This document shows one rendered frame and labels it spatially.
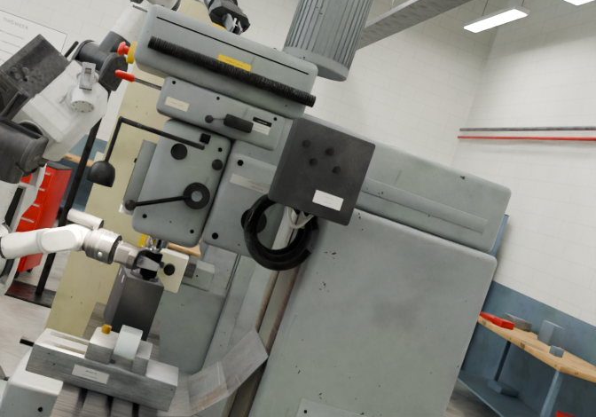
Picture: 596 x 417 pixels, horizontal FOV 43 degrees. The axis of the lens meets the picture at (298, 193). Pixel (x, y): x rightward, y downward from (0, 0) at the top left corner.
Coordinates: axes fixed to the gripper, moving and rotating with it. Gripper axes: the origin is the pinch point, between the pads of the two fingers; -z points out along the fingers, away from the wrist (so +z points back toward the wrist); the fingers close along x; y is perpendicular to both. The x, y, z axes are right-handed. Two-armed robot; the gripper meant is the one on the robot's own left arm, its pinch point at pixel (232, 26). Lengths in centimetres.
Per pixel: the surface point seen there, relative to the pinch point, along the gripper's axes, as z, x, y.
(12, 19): 819, -158, -426
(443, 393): -87, -66, -37
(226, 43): -13.5, 6.2, -0.1
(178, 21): -8.0, 18.1, -2.3
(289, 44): -8.6, -13.1, 5.2
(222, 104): -21.8, 2.1, -12.8
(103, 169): -23, 22, -42
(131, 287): -25, -6, -80
